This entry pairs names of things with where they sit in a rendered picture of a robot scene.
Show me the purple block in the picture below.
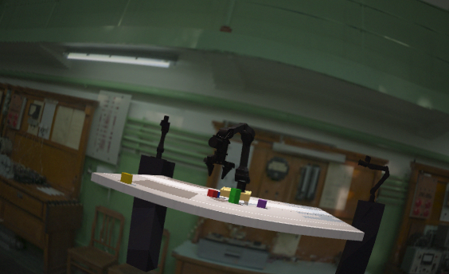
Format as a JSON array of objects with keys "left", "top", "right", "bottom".
[{"left": 257, "top": 199, "right": 267, "bottom": 208}]

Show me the red block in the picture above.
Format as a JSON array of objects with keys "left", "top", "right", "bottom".
[{"left": 207, "top": 189, "right": 218, "bottom": 198}]

